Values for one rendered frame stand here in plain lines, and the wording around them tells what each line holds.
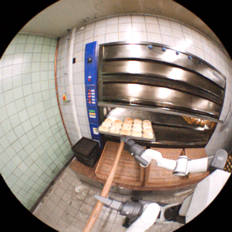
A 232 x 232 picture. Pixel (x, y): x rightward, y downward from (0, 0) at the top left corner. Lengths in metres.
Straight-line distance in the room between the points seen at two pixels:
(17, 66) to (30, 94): 0.47
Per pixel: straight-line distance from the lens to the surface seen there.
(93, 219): 0.44
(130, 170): 1.17
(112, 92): 0.86
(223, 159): 0.57
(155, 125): 0.97
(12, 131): 1.32
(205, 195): 0.45
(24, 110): 1.30
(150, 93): 0.84
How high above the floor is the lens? 1.62
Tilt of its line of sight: 24 degrees down
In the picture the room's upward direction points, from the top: 1 degrees clockwise
